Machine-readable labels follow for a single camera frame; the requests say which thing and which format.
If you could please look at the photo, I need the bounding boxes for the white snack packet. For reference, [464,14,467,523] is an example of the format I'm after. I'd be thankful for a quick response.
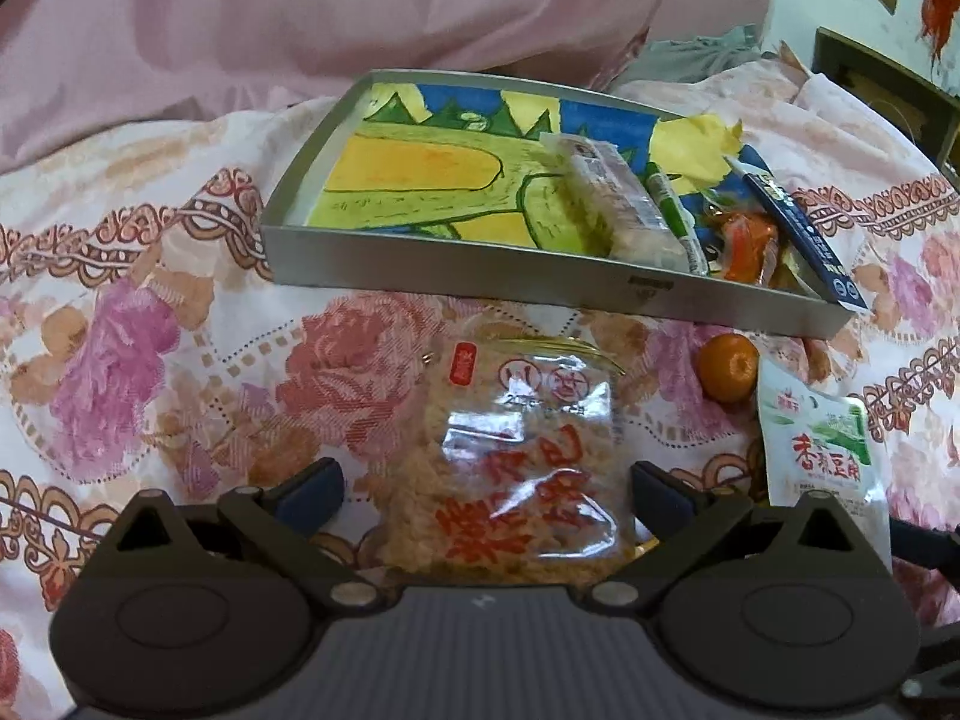
[755,358,895,572]

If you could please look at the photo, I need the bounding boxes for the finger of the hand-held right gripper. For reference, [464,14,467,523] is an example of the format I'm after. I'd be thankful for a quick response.
[889,519,960,572]
[896,619,960,700]

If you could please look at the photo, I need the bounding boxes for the wooden shelf unit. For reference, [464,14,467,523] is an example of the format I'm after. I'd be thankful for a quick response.
[813,26,960,190]

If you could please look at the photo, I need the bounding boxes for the dark blue toothpaste box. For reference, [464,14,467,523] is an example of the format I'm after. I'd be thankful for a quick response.
[723,153,871,314]

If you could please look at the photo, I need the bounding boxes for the pink satin quilt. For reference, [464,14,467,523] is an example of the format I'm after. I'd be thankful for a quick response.
[0,0,782,175]

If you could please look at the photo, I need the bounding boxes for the mandarin orange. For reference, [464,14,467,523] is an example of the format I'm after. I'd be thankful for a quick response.
[697,333,761,404]

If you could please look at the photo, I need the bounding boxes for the floral bedsheet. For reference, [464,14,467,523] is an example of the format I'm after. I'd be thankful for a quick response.
[0,51,960,720]

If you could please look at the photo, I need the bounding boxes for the clear rice cracker packet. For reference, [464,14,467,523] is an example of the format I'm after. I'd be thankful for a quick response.
[377,321,640,587]
[538,130,700,276]

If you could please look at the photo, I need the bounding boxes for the orange snack packet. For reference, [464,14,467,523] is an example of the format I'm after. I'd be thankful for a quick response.
[716,211,782,286]
[700,197,743,242]

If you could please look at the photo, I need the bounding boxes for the green white tube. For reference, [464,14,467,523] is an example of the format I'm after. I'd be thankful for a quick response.
[646,160,711,276]

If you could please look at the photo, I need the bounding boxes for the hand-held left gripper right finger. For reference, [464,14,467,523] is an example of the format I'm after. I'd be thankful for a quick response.
[586,459,875,612]

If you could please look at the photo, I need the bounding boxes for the grey metal tray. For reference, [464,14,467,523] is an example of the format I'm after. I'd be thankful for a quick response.
[259,69,865,341]

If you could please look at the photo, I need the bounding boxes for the grey cloth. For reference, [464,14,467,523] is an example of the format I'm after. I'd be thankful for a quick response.
[628,23,764,85]

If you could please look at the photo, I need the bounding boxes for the orange hanging decoration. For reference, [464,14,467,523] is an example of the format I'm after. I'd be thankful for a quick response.
[921,0,960,62]

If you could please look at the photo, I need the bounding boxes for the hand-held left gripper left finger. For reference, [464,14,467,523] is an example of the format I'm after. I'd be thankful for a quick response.
[94,457,389,614]

